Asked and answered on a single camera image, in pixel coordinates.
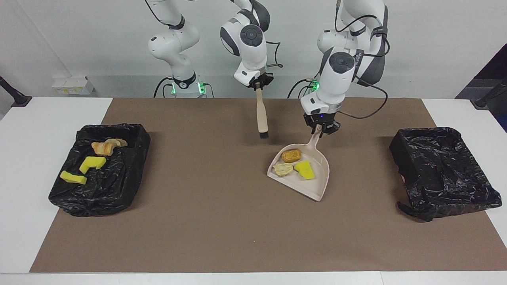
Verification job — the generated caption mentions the beige brush black bristles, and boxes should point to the beige brush black bristles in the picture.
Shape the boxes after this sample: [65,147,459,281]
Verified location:
[255,88,270,140]

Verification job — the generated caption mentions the brown bread roll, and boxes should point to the brown bread roll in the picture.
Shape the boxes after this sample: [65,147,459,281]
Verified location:
[281,149,302,163]

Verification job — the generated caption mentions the wavy yellow sponge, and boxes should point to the wavy yellow sponge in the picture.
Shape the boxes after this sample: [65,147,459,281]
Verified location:
[294,160,316,181]

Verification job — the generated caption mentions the striped croissant bread piece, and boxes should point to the striped croissant bread piece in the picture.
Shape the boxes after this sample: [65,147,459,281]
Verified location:
[273,163,294,177]

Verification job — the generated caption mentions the beige plastic dustpan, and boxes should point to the beige plastic dustpan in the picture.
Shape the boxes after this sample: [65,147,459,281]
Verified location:
[267,126,330,202]

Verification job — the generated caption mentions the large sliced bread piece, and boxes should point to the large sliced bread piece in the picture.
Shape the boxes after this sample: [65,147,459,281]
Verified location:
[91,142,115,156]

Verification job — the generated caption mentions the notched yellow sponge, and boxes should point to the notched yellow sponge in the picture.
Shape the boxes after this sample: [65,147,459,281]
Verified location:
[79,156,107,175]

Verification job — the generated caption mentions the green and yellow sponge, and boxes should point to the green and yellow sponge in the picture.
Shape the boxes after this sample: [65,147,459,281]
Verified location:
[59,170,88,185]

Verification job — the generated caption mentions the bin with black bag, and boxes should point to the bin with black bag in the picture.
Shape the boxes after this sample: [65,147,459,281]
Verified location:
[389,127,503,222]
[48,123,151,217]

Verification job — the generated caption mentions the brown table mat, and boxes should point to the brown table mat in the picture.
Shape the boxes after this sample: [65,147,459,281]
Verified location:
[30,98,507,273]

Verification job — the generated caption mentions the black stand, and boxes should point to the black stand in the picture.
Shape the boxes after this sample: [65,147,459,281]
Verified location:
[0,76,32,108]
[471,77,507,109]

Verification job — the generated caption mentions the white power box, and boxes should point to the white power box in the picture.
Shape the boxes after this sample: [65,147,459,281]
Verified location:
[52,76,95,95]

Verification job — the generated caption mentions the dark background furniture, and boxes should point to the dark background furniture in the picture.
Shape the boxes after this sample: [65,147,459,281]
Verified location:
[455,43,507,132]

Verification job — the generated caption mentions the black base cable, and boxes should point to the black base cable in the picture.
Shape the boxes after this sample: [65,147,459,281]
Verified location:
[287,78,317,98]
[154,77,175,98]

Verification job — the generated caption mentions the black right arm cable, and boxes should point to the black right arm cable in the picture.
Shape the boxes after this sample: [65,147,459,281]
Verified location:
[263,40,284,68]

